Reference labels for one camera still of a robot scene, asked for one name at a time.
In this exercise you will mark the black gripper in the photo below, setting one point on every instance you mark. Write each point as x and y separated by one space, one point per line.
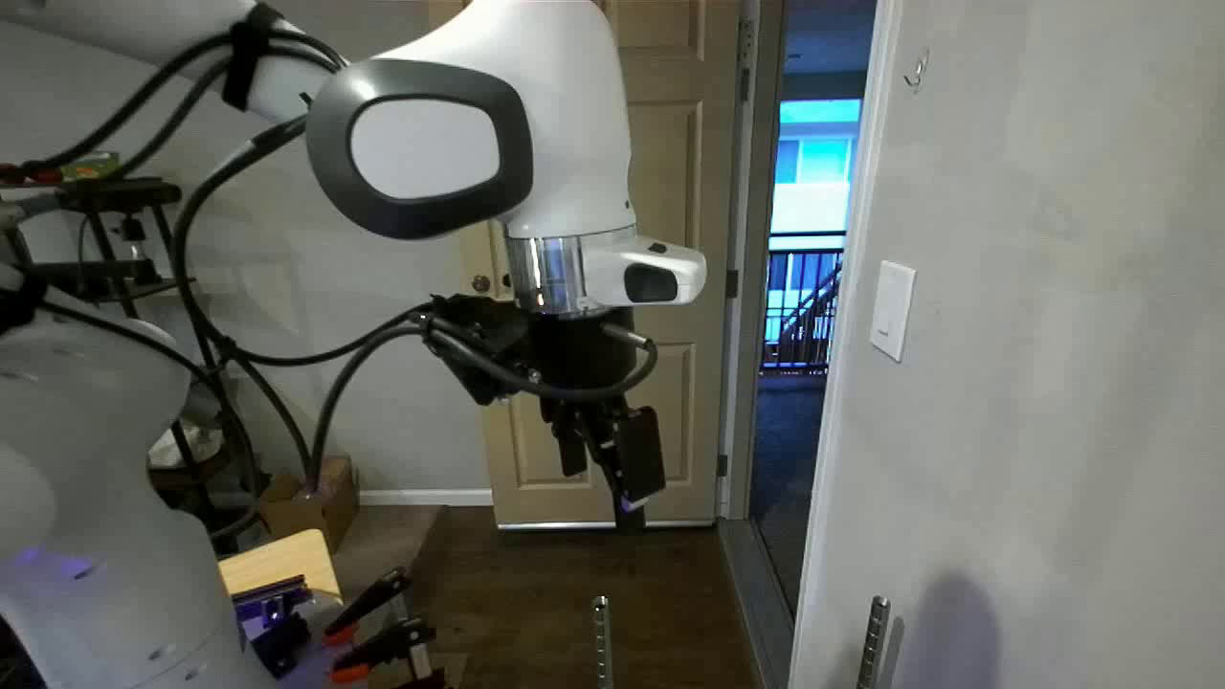
578 358

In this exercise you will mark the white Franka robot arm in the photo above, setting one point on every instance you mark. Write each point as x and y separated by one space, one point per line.
548 103

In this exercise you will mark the round metal deadbolt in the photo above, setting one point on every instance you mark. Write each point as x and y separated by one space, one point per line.
478 284

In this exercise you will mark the dark door hinge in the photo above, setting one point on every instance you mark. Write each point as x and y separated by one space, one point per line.
731 280

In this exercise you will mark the beige panelled door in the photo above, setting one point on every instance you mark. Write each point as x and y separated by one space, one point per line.
671 192

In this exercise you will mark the black orange clamp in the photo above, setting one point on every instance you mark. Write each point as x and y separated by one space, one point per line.
375 599
389 646

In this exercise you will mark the brown cardboard box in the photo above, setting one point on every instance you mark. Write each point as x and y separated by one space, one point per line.
325 503

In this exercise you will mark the light wooden board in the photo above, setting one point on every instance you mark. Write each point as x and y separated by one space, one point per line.
289 559

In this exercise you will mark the neighbouring building facade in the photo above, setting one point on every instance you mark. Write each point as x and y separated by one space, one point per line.
816 168

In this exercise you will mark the purple lit device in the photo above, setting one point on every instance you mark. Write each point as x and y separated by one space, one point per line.
268 614

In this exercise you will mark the black metal rack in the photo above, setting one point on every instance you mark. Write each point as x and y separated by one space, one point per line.
117 236

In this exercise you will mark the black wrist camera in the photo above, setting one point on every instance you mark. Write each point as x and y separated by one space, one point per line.
483 347

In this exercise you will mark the perforated metal rail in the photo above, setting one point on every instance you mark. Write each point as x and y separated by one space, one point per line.
601 646
872 646

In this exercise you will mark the grey door frame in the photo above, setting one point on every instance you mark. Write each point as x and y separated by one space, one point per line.
754 254

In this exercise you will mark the white wall light switch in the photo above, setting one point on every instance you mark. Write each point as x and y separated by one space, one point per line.
892 309

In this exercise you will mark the small wall hook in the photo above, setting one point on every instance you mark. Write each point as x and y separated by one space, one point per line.
916 72

